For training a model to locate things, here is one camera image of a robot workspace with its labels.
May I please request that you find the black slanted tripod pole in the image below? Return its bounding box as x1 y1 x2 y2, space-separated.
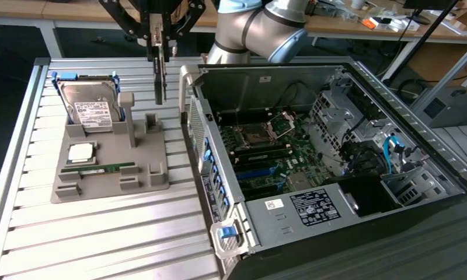
381 0 465 86

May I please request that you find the grey power supply unit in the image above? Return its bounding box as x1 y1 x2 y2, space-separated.
245 183 362 249

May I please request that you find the perforated metal drive cage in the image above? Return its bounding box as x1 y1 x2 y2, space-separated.
310 89 375 152

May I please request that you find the open socket cover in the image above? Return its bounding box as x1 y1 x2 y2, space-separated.
266 112 297 138

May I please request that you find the graphics card with metal bracket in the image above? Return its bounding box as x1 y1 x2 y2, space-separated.
147 13 179 106

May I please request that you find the CPU socket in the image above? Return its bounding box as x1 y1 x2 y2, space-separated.
237 124 277 146

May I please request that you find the black expansion slot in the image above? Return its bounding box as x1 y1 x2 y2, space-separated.
241 183 286 197

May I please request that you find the coiled black cable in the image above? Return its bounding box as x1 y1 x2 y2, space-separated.
397 78 428 102

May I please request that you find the black monitor stand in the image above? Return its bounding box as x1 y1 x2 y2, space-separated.
404 0 433 26

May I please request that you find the wooden desk with grey legs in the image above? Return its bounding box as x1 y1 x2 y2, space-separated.
0 0 219 58

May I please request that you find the silver hard disk drive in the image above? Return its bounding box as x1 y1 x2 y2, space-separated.
58 80 124 134

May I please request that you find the blue disk wire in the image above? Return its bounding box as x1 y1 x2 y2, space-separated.
384 132 405 176

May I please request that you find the green RAM stick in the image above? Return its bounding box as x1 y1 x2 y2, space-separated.
60 162 136 175

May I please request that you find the metal disk bay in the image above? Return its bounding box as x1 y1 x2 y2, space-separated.
380 166 466 208

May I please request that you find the flat white box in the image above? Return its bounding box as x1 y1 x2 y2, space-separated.
388 19 422 33

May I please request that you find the silver CPU chip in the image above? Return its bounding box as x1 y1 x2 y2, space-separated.
67 143 98 165

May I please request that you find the grey parts rack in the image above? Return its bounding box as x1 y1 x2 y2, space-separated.
50 92 171 204

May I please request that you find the black looped wire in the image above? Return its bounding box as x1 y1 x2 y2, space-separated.
275 80 317 113

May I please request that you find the green motherboard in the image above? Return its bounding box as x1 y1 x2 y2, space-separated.
218 107 335 202

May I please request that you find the cluttered wooden desk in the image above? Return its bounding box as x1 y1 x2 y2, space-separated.
307 0 467 82

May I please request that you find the black RAM slot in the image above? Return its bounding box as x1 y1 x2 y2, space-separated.
229 145 289 155

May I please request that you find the blue expansion slot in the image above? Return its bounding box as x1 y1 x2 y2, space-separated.
235 166 279 180

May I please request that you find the open black PC case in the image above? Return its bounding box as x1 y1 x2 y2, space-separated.
178 55 467 280

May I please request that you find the black labelled RAM stick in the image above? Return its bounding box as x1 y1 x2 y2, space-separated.
233 151 294 165

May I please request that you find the aluminium profile frame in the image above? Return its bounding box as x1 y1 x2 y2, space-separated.
432 48 467 97

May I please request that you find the grey computer tower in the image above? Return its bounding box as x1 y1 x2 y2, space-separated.
410 86 467 129

